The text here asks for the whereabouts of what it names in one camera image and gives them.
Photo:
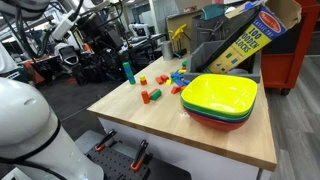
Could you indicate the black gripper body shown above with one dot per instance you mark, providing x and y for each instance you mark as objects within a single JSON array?
[{"x": 100, "y": 28}]

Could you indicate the small blue cube block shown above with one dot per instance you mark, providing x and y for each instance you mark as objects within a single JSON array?
[{"x": 174, "y": 76}]

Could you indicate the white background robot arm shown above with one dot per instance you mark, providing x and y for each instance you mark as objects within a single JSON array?
[{"x": 140, "y": 28}]

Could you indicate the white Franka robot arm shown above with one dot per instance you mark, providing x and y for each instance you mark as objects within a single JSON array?
[{"x": 26, "y": 113}]

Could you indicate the green cylinder block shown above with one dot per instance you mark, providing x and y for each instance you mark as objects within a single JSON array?
[
  {"x": 126, "y": 65},
  {"x": 129, "y": 75},
  {"x": 132, "y": 82}
]

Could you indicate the blue cylinder block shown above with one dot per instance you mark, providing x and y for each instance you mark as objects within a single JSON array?
[
  {"x": 130, "y": 78},
  {"x": 127, "y": 70}
]

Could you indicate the yellow cube block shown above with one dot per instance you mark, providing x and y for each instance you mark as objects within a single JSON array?
[
  {"x": 142, "y": 78},
  {"x": 168, "y": 82}
]

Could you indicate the red cube block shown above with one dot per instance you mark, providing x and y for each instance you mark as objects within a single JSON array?
[
  {"x": 164, "y": 78},
  {"x": 159, "y": 80},
  {"x": 143, "y": 82}
]

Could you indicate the long red block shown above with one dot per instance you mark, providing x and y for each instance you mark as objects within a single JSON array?
[{"x": 151, "y": 90}]

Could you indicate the tall red cylinder block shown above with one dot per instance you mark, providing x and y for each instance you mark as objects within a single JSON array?
[{"x": 145, "y": 97}]

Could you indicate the green rectangular block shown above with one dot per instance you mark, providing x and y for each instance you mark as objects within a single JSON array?
[{"x": 155, "y": 95}]

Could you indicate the green wooden block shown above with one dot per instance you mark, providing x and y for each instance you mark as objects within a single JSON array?
[{"x": 184, "y": 63}]

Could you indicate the long yellow block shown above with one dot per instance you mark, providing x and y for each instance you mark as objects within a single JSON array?
[{"x": 182, "y": 71}]

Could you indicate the small red block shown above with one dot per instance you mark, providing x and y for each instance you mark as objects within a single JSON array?
[{"x": 184, "y": 68}]

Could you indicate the blue wooden block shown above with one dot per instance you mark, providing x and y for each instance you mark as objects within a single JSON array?
[
  {"x": 187, "y": 81},
  {"x": 180, "y": 82}
]

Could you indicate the red wooden block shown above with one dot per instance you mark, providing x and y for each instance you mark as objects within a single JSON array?
[{"x": 175, "y": 90}]

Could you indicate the orange wooden block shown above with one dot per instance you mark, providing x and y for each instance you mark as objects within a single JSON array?
[{"x": 183, "y": 88}]

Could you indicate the gray mesh office chair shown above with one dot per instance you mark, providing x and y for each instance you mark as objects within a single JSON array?
[{"x": 68, "y": 55}]

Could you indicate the metal cup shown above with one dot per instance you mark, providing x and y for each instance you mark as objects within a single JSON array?
[{"x": 167, "y": 50}]

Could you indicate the brown cardboard box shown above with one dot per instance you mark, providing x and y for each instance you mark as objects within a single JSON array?
[{"x": 173, "y": 20}]

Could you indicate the yellow hand tool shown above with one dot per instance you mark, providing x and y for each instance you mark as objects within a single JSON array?
[{"x": 178, "y": 31}]

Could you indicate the gray plastic bin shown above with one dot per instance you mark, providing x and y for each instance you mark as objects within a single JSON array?
[{"x": 201, "y": 55}]

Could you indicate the dark gray fabric basket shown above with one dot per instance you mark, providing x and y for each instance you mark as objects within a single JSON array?
[{"x": 208, "y": 30}]

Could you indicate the black orange clamp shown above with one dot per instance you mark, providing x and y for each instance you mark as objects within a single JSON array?
[
  {"x": 139, "y": 155},
  {"x": 105, "y": 140}
]

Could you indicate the teal cloth item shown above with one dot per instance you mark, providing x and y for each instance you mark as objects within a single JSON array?
[{"x": 212, "y": 11}]

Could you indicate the small white plastic piece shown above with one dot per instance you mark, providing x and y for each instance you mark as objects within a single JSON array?
[{"x": 184, "y": 115}]

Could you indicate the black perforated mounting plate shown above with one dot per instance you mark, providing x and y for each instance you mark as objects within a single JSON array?
[{"x": 113, "y": 163}]

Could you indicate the yellow plastic bowl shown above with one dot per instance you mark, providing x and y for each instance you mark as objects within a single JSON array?
[{"x": 220, "y": 93}]

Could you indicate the wooden blocks cardboard box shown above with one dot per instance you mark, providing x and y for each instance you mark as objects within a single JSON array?
[{"x": 248, "y": 40}]

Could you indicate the green plastic bowl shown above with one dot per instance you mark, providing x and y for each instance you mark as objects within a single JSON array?
[{"x": 226, "y": 116}]

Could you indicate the red plastic bowl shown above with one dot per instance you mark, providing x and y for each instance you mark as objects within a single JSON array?
[{"x": 220, "y": 126}]

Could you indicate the blue plastic bowl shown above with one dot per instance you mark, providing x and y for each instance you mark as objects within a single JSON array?
[{"x": 226, "y": 120}]

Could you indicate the robot mounting stand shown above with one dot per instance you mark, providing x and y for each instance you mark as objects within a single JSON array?
[{"x": 173, "y": 171}]

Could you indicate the red tool cabinet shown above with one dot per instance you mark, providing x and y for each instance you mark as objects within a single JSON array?
[{"x": 293, "y": 60}]

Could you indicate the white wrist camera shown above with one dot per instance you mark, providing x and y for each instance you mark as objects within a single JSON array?
[{"x": 65, "y": 25}]

